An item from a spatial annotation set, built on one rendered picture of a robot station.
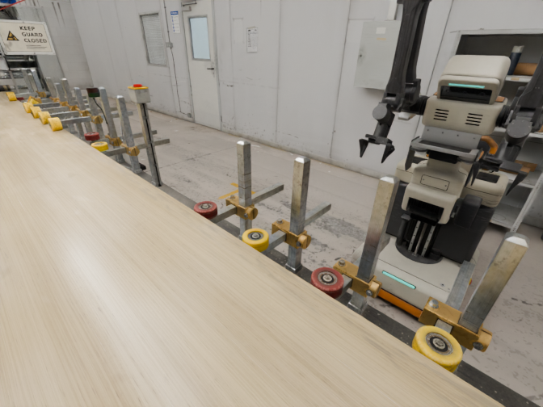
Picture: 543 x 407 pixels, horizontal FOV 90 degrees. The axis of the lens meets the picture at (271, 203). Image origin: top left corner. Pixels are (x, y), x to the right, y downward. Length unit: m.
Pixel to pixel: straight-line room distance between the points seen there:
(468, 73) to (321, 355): 1.17
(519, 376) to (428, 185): 1.05
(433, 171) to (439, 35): 2.01
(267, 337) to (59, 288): 0.49
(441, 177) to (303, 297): 1.05
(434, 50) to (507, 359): 2.58
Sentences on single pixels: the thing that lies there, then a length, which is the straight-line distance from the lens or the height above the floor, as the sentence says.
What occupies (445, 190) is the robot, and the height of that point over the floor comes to 0.82.
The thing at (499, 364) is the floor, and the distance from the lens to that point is 2.02.
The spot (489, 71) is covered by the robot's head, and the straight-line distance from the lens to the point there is 1.40.
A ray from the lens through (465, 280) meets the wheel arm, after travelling 0.95.
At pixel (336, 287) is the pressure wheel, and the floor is 0.91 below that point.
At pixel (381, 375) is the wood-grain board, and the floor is 0.90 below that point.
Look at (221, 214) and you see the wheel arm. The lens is 1.03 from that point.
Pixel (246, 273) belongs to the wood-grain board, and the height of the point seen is 0.90.
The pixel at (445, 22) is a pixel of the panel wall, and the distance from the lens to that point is 3.36.
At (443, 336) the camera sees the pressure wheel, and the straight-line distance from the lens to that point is 0.69.
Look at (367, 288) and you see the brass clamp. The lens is 0.84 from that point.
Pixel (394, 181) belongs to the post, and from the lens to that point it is 0.68.
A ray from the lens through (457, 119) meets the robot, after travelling 1.46.
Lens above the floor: 1.39
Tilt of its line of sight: 30 degrees down
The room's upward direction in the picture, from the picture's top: 1 degrees clockwise
